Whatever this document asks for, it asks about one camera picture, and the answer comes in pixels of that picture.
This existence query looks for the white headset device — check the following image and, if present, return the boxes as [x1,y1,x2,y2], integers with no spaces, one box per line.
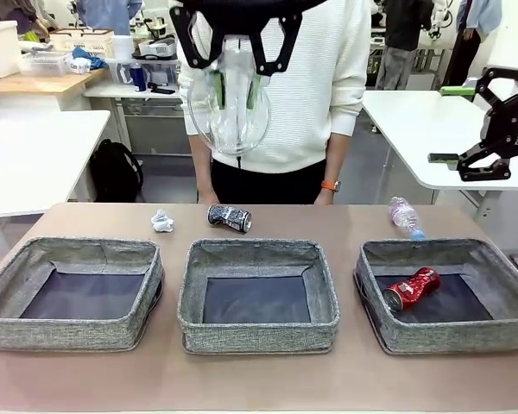
[137,36,178,60]

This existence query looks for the black backpack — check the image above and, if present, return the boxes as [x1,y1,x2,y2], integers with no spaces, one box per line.
[88,137,144,204]

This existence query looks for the clear bottle with blue cap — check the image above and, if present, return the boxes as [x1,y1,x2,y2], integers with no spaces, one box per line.
[388,196,427,242]

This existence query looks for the clear plastic basket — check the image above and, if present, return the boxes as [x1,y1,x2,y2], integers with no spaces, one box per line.
[16,50,70,77]

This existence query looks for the bystander in light blue shirt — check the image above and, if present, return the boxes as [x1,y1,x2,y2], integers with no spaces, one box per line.
[446,0,504,87]

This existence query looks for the clear storage bin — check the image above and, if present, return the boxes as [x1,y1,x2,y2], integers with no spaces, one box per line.
[105,58,182,85]

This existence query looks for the white storage box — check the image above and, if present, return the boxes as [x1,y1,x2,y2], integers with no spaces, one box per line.
[0,20,22,78]

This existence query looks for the wooden top table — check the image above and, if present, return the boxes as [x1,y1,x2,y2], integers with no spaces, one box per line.
[0,66,109,98]

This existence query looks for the clear plastic cup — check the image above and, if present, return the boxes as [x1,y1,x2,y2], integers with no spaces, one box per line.
[187,47,272,156]

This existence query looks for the white table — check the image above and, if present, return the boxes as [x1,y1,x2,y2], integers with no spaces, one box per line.
[360,89,518,221]
[0,110,112,219]

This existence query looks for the crushed red soda can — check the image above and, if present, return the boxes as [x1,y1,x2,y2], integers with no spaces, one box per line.
[382,267,442,312]

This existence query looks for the crushed dark printed can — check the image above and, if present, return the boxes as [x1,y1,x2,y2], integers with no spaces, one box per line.
[206,204,253,234]

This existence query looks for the blue cloth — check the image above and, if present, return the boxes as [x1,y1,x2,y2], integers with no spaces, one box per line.
[71,46,109,70]

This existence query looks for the white slatted crate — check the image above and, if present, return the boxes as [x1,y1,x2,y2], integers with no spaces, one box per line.
[49,28,116,57]

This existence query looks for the person's left forearm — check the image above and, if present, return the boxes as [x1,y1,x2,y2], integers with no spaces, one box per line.
[325,131,351,182]

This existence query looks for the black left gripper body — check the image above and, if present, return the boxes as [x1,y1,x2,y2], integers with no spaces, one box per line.
[172,0,327,23]

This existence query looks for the bystander in blue top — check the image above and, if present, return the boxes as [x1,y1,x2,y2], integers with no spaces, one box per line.
[75,0,143,35]

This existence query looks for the white paper ball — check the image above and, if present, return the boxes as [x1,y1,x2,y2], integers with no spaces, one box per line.
[150,209,175,234]

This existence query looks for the person's right forearm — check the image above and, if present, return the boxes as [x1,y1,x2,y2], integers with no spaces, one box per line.
[188,132,213,191]

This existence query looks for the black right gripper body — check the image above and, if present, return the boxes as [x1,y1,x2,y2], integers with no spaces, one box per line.
[478,88,518,159]

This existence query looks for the bystander in black jacket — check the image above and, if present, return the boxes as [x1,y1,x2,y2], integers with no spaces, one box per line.
[373,0,435,91]

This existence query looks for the person in white sweater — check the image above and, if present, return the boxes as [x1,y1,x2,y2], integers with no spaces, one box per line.
[175,0,372,204]

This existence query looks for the bystander in dark top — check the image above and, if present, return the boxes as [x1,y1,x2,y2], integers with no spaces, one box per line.
[0,0,51,42]

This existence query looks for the grey fabric basket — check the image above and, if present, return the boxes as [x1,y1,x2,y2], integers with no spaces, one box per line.
[176,238,341,355]
[0,235,164,351]
[353,238,518,355]

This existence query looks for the white desk with cabinet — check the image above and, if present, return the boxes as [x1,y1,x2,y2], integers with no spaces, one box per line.
[82,81,186,156]

